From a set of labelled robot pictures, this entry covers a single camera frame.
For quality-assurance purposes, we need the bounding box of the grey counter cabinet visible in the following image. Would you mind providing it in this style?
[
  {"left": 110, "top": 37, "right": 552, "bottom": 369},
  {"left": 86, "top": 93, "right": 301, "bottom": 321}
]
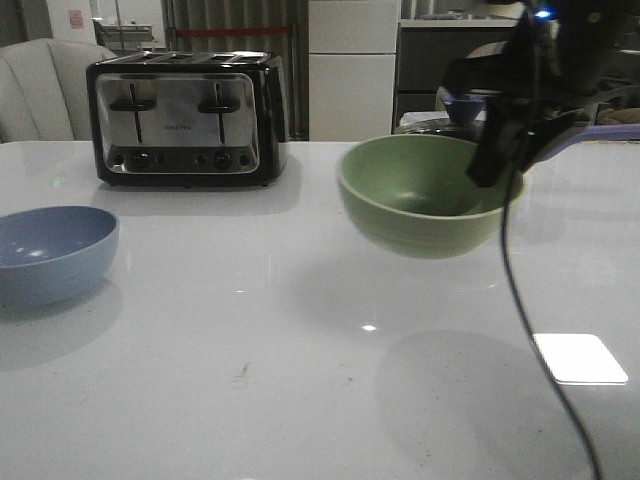
[{"left": 393, "top": 20, "right": 515, "bottom": 127}]

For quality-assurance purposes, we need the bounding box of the beige chair right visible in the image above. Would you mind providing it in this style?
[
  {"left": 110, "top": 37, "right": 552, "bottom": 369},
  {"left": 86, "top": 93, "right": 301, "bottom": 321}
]
[{"left": 434, "top": 41, "right": 505, "bottom": 111}]

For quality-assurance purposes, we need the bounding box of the blue bowl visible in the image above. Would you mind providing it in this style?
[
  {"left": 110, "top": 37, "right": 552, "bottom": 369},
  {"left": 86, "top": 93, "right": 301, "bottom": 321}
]
[{"left": 1, "top": 205, "right": 119, "bottom": 308}]

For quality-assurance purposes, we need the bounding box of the black and chrome toaster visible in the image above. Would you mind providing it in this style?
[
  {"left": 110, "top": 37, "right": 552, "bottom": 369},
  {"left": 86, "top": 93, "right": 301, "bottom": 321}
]
[{"left": 86, "top": 51, "right": 289, "bottom": 187}]

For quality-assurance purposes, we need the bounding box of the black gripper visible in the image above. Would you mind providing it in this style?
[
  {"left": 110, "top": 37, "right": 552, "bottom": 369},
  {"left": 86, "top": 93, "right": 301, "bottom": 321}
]
[{"left": 442, "top": 1, "right": 639, "bottom": 188}]

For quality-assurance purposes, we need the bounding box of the beige chair left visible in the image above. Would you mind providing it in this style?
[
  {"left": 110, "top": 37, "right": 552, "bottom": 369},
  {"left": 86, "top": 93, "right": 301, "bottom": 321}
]
[{"left": 1, "top": 38, "right": 115, "bottom": 143}]

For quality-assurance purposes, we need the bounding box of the glass pot lid blue knob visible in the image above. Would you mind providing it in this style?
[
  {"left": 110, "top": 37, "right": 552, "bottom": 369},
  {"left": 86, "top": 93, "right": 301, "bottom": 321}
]
[{"left": 394, "top": 96, "right": 485, "bottom": 142}]

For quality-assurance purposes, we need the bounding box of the dark blue saucepan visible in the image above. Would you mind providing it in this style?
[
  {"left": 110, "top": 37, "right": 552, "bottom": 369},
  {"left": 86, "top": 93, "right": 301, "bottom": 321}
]
[{"left": 393, "top": 118, "right": 639, "bottom": 163}]

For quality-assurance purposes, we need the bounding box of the black cable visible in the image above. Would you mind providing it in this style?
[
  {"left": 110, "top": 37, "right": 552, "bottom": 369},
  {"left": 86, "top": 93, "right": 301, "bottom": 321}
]
[{"left": 498, "top": 9, "right": 605, "bottom": 480}]

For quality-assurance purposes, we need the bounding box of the white refrigerator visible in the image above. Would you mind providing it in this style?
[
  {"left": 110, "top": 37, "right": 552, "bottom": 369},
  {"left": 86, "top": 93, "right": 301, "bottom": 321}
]
[{"left": 308, "top": 1, "right": 401, "bottom": 141}]

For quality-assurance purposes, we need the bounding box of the beige chair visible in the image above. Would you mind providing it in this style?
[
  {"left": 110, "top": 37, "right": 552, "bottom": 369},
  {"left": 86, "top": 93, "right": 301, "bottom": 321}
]
[
  {"left": 1, "top": 38, "right": 115, "bottom": 143},
  {"left": 434, "top": 41, "right": 505, "bottom": 111}
]

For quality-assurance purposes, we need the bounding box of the green bowl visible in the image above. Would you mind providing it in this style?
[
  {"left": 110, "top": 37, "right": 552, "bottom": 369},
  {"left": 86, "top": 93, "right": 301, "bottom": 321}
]
[{"left": 336, "top": 134, "right": 524, "bottom": 259}]

